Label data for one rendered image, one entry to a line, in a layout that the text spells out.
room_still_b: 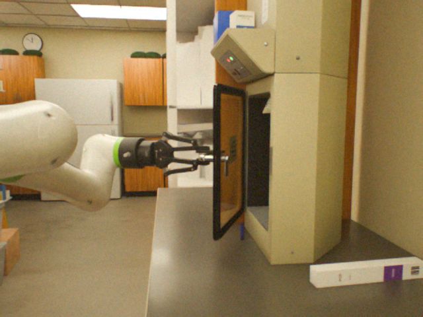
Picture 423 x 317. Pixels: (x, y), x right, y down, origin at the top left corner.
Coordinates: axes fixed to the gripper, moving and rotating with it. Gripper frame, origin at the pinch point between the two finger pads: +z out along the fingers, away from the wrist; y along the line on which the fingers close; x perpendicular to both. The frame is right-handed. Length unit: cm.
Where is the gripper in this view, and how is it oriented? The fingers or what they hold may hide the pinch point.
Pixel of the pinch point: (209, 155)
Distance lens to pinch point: 103.8
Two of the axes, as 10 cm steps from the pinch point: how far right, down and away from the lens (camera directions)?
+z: 9.5, 0.4, -3.1
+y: 0.0, -9.9, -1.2
